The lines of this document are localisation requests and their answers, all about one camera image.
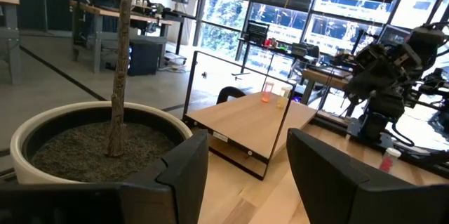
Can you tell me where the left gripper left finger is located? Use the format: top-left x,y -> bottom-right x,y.
0,129 -> 209,224

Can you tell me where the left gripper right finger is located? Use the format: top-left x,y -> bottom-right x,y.
286,127 -> 449,224

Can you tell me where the blue bottle with red pills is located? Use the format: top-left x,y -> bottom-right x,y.
378,147 -> 402,174

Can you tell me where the small yellow-green pill bottle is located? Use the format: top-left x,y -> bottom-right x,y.
276,86 -> 293,110

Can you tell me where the orange transparent cup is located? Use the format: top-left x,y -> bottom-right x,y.
260,81 -> 275,104

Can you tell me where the small green tree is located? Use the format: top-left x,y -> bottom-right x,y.
107,0 -> 138,158

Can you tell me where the black box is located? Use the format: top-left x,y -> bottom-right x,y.
126,37 -> 166,77

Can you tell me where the wooden workbench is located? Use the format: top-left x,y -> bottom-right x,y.
69,0 -> 175,74

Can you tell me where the grey-legged wooden table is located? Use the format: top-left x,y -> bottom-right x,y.
0,0 -> 24,85

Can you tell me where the wooden shelf with black frame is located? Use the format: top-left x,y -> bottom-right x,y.
182,50 -> 319,181

